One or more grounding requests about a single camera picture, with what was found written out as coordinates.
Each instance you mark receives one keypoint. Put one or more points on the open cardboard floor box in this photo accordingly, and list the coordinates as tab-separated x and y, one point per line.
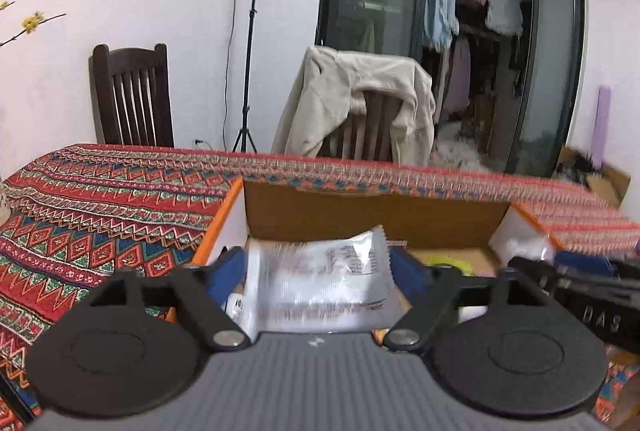
607	183

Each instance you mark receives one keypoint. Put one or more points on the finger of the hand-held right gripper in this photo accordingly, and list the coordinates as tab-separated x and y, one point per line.
585	263
532	268

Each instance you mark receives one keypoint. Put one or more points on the brown wooden chair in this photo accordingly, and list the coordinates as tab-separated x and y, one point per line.
370	126

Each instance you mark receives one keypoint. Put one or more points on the pale laundry pile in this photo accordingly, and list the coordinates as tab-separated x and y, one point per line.
457	146

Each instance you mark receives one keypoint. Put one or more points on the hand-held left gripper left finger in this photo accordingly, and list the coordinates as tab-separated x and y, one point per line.
225	276

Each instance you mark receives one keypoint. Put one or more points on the studio light on stand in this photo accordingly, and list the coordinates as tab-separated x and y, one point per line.
251	14

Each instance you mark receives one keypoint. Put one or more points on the orange cardboard box pumpkin print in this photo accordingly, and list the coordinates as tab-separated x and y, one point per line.
350	216

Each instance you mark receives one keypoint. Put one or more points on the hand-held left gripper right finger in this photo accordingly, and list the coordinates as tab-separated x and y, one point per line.
407	273

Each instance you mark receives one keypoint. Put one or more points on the light green snack packet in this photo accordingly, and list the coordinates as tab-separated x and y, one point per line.
450	263

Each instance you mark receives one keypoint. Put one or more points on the white printed snack packet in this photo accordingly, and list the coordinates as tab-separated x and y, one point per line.
320	281

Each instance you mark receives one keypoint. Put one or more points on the floral ceramic vase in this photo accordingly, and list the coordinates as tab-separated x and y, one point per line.
1	206

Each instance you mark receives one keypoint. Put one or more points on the yellow flower branches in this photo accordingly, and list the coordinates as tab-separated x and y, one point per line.
34	20

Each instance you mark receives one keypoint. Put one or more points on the beige jacket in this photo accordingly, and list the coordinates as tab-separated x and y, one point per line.
320	101

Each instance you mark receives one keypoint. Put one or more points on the dark wooden chair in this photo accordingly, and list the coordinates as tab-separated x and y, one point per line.
130	58

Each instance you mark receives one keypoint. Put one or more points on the person's right forearm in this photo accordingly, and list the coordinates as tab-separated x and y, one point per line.
627	406

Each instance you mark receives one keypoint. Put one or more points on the purple yoga mat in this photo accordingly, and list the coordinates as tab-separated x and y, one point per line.
604	121

